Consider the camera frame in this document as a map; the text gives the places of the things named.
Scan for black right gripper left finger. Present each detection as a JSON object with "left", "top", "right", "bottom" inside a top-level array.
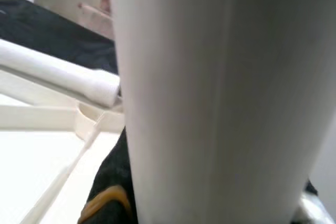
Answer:
[{"left": 80, "top": 155, "right": 139, "bottom": 224}]

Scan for white plastic table leg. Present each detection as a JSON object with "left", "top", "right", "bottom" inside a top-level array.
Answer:
[
  {"left": 0, "top": 39, "right": 122, "bottom": 108},
  {"left": 107, "top": 0, "right": 336, "bottom": 224}
]

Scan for white plastic children table top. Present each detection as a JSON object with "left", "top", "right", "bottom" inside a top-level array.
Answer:
[{"left": 0, "top": 69, "right": 127, "bottom": 224}]

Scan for black tablecloth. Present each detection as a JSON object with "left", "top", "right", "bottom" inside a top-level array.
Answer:
[{"left": 0, "top": 0, "right": 140, "bottom": 224}]

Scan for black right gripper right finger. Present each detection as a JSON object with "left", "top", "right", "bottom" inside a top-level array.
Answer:
[{"left": 296, "top": 178, "right": 336, "bottom": 224}]

